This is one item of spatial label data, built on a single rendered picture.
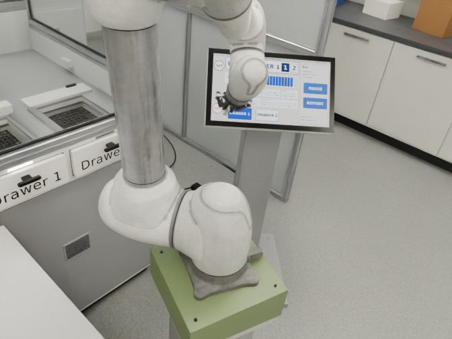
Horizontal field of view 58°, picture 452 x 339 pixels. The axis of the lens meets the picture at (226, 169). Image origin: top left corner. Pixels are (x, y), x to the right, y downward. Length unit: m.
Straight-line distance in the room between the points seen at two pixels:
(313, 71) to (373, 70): 1.94
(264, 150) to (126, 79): 1.10
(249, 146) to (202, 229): 0.88
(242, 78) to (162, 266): 0.56
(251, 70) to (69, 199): 0.86
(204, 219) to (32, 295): 0.57
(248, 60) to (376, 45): 2.52
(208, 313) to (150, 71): 0.61
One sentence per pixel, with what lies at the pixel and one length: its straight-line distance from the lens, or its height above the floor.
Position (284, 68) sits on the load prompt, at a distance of 1.70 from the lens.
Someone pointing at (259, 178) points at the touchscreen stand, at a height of 0.63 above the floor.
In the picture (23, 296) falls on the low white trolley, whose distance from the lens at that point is 1.30.
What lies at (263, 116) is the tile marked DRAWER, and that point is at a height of 1.00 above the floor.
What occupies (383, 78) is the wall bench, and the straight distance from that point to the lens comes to 3.63.
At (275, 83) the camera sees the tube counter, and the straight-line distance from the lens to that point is 1.68.
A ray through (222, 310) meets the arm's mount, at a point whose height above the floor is 0.86.
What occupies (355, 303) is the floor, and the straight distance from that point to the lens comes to 2.37.
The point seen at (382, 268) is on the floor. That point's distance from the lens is 2.61.
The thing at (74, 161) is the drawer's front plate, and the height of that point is 0.89.
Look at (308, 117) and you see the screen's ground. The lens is 1.68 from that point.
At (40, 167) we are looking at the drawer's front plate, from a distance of 1.47.
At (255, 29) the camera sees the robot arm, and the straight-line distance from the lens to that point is 1.20.
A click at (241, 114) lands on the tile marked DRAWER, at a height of 1.00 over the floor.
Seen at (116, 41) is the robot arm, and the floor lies 1.49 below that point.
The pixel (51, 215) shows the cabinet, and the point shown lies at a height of 0.69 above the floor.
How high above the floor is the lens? 1.75
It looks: 35 degrees down
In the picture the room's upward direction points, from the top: 7 degrees clockwise
